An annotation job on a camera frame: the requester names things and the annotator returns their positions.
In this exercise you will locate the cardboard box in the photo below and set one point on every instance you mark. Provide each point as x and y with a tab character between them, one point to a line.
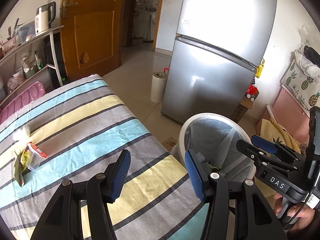
245	104

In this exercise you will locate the white paper roll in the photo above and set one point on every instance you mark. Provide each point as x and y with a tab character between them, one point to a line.
159	81

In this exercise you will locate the pale green printed wrapper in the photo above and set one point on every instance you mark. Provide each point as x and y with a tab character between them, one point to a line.
18	170

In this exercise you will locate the clear plastic cup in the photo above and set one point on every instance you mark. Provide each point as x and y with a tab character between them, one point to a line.
34	157

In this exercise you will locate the white round trash bin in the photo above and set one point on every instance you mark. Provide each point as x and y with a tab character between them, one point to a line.
215	136

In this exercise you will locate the pink storage cabinet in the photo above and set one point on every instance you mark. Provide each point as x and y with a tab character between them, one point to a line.
289	113

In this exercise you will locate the wooden door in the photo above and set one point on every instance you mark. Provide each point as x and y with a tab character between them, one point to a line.
90	36

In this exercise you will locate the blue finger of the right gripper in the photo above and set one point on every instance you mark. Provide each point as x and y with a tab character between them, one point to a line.
263	144

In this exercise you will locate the striped tablecloth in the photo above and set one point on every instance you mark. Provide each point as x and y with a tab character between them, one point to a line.
83	127

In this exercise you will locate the silver refrigerator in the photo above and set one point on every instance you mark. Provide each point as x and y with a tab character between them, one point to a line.
218	46

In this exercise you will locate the pineapple print white cloth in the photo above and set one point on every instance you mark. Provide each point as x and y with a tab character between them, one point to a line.
302	77

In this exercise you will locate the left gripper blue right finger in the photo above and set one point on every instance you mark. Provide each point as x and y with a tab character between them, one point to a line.
199	176

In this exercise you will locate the green snack wrapper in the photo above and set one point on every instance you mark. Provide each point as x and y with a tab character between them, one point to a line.
213	169

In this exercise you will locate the white foam net sleeve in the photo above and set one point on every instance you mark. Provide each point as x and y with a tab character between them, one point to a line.
200	157

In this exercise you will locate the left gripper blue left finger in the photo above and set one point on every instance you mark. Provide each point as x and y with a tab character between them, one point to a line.
116	176

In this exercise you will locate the red bag on box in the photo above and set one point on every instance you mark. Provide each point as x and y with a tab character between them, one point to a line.
252	91

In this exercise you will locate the white electric kettle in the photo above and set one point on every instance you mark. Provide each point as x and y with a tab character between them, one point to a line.
45	15

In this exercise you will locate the pink plastic tray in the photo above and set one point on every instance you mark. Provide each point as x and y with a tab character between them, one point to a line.
32	93

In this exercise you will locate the metal kitchen shelf rack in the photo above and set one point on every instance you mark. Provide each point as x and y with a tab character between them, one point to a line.
32	64

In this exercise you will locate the yellow hanging bag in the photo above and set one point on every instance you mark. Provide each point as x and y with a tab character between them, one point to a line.
260	68

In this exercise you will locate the small yellow snack wrapper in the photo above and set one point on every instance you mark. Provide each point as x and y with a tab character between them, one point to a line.
24	158

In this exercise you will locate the clear plastic storage box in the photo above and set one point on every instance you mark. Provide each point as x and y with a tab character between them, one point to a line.
26	32

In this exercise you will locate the pink utensil box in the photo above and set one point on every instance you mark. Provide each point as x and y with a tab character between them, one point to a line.
9	46

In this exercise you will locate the pineapple print yellow blanket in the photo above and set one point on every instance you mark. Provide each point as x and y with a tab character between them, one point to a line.
274	132

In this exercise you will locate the white tissue ball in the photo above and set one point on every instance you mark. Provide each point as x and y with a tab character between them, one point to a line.
23	133

